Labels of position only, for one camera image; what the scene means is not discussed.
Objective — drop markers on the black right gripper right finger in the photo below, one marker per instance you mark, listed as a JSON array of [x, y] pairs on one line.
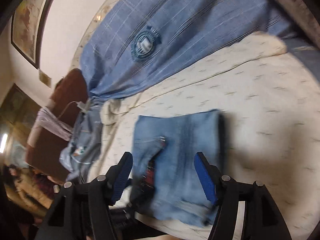
[[262, 217]]

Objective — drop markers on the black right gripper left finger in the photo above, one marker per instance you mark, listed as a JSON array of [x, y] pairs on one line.
[[77, 207]]

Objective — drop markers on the blue denim jeans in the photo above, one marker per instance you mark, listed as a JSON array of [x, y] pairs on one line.
[[174, 143]]

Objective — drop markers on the grey patterned blanket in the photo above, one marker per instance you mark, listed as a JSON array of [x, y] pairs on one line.
[[83, 149]]

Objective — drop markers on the grey lilac cloth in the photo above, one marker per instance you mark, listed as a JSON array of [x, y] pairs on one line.
[[47, 120]]

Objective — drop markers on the white phone charger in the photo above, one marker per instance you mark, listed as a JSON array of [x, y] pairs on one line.
[[83, 104]]

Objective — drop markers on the brown headboard cushion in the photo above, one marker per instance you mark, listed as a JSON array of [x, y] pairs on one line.
[[44, 148]]

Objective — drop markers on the cream leaf-print bedsheet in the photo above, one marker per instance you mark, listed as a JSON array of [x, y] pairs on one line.
[[268, 91]]

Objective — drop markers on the blue plaid duvet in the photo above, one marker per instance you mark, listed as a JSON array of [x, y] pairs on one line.
[[140, 43]]

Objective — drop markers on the framed wall picture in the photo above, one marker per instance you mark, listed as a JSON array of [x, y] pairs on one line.
[[27, 27]]

